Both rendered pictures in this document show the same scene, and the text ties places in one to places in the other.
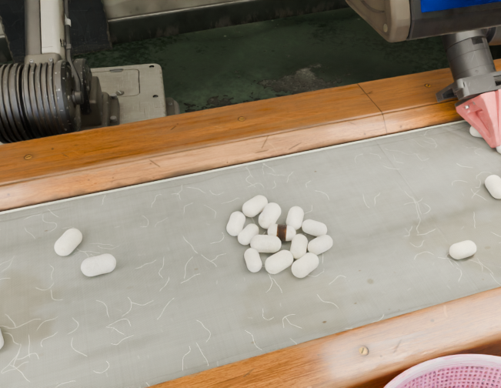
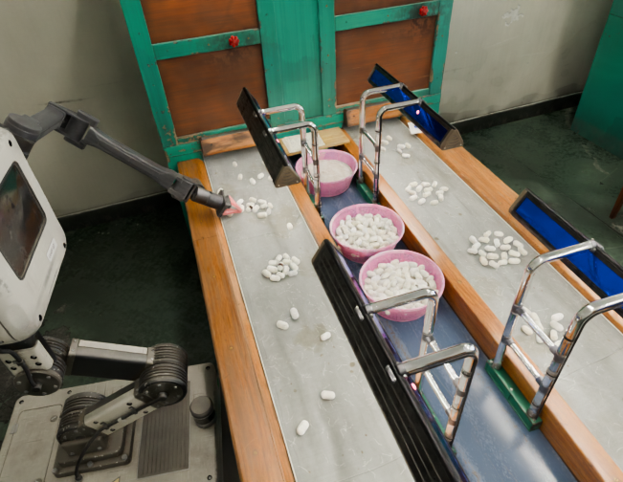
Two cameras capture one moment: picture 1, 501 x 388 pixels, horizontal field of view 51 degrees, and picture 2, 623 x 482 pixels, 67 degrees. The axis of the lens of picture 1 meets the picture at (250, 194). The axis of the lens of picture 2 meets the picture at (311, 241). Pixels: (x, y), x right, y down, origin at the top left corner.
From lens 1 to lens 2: 1.30 m
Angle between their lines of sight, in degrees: 62
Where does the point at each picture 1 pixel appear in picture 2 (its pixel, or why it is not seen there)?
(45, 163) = (236, 339)
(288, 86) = not seen: outside the picture
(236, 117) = (212, 278)
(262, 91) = not seen: outside the picture
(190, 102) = not seen: outside the picture
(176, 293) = (304, 293)
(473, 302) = (312, 225)
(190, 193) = (255, 295)
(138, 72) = (25, 411)
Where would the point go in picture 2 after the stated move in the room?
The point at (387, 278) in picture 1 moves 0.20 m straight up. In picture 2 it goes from (299, 244) to (295, 199)
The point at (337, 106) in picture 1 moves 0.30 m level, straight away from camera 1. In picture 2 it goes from (211, 247) to (133, 240)
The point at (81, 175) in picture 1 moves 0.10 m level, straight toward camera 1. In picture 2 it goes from (244, 326) to (277, 315)
